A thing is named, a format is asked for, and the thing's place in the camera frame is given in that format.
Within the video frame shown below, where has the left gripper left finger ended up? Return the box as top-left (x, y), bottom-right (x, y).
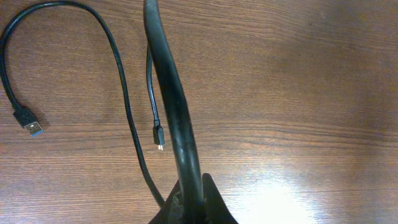
top-left (149, 181), bottom-right (186, 224)

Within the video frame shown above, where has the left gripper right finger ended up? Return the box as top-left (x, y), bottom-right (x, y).
top-left (202, 173), bottom-right (238, 224)

